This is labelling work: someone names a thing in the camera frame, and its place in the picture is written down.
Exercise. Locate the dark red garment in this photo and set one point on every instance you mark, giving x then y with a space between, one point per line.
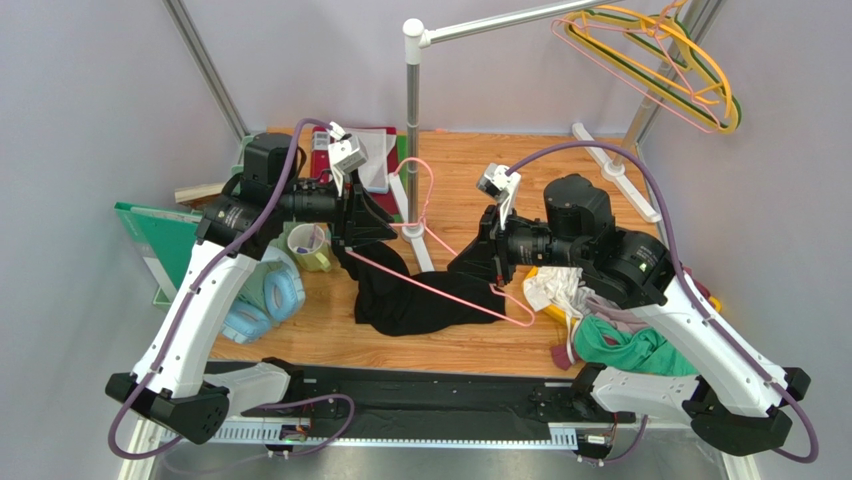
564 301

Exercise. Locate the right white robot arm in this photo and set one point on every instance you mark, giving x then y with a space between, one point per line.
735 401

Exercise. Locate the black tank top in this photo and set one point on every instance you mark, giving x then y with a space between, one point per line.
397 303

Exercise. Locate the green mesh file organizer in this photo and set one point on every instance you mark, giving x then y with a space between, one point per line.
171 237

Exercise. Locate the green plastic hanger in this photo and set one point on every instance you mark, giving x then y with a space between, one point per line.
692 46

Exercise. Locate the silver white clothes rack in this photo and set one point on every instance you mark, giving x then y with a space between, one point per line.
698 15

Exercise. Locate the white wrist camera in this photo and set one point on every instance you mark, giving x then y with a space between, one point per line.
346 155
502 186

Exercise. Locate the red folder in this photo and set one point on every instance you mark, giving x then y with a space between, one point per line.
320 140

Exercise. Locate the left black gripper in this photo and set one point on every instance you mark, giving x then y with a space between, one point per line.
367 221

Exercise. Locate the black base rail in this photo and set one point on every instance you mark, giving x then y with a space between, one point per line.
397 408

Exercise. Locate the yellow green mug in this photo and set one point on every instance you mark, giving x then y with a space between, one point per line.
316 262

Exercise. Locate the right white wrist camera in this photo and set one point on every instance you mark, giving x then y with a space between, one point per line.
502 186

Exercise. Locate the green garment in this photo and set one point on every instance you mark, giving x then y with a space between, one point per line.
645 352

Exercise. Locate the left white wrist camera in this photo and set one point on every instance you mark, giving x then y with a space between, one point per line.
346 155

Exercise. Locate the mauve garment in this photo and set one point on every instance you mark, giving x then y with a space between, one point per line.
622 320

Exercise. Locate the wooden block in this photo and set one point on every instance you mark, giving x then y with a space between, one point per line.
199 194

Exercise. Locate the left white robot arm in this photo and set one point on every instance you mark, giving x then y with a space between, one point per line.
169 385

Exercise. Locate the green sheet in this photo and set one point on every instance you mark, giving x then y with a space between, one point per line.
401 153

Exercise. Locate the green clipboard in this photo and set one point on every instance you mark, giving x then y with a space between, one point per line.
129 214

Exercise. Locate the white mesh pouch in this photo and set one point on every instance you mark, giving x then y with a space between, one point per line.
377 144

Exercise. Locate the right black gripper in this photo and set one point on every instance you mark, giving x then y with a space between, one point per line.
497 243

